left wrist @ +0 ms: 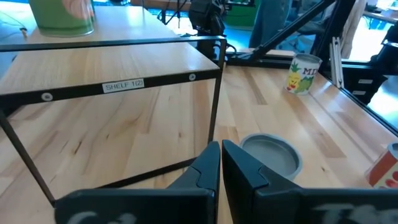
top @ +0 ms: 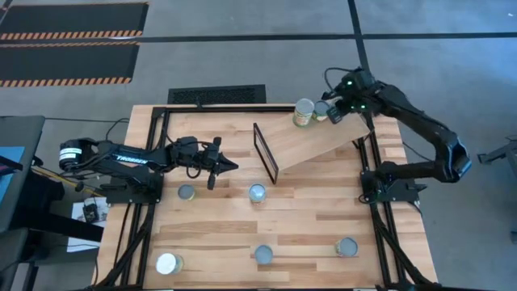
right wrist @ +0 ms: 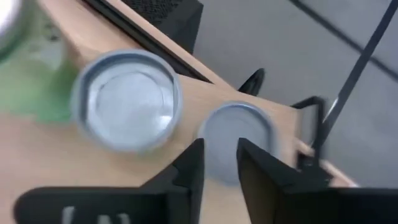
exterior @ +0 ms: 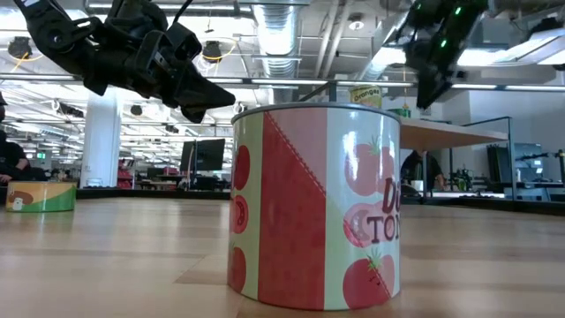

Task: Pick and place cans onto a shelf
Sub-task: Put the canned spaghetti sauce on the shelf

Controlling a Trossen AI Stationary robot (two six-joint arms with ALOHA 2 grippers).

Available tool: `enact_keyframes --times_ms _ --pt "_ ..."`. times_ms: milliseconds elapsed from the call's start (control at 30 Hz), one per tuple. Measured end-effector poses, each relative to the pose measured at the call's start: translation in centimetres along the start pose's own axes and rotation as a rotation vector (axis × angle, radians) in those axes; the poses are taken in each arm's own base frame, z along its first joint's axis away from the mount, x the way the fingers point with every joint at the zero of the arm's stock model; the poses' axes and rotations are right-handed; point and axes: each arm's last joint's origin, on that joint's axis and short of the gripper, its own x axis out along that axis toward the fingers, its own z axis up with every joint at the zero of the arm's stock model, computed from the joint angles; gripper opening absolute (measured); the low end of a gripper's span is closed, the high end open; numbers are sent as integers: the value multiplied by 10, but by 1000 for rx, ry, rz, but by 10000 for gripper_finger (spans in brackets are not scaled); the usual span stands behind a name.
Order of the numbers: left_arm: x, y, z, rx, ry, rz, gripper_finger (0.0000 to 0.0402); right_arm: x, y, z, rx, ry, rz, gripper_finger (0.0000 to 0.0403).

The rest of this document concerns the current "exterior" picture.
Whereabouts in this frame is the green oranges can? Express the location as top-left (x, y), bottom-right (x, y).
top-left (349, 85), bottom-right (383, 110)

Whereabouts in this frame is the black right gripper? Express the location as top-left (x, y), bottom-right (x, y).
top-left (403, 26), bottom-right (469, 110)

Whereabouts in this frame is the red cabinet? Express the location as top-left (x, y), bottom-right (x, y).
top-left (117, 159), bottom-right (134, 190)

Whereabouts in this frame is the grey background workstation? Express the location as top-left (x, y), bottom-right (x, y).
top-left (485, 141), bottom-right (565, 202)

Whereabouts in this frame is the black table edge rail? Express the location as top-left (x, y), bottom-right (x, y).
top-left (0, 187), bottom-right (565, 217)

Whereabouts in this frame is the silver ceiling air duct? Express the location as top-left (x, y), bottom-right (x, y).
top-left (251, 0), bottom-right (304, 105)

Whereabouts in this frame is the black computer monitor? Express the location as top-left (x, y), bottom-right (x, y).
top-left (178, 138), bottom-right (227, 192)

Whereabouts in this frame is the ceiling sensor dome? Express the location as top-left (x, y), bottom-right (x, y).
top-left (347, 12), bottom-right (365, 32)

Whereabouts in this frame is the large diced tomatoes can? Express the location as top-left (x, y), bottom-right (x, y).
top-left (226, 102), bottom-right (403, 312)

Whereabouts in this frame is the short mushroom can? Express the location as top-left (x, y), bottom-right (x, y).
top-left (5, 180), bottom-right (78, 214)

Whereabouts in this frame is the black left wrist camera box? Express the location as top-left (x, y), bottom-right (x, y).
top-left (163, 21), bottom-right (203, 63)

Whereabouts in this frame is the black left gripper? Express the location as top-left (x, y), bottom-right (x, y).
top-left (83, 3), bottom-right (237, 125)

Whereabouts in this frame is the white building column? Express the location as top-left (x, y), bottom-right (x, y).
top-left (79, 87), bottom-right (123, 189)

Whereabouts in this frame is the wooden shelf with black frame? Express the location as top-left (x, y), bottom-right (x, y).
top-left (308, 80), bottom-right (516, 202)

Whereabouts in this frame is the person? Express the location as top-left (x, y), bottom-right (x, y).
top-left (0, 92), bottom-right (34, 186)
top-left (400, 149), bottom-right (445, 192)

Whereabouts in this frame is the black ceiling-hung device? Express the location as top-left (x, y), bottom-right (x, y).
top-left (201, 40), bottom-right (224, 62)
top-left (7, 36), bottom-right (33, 60)

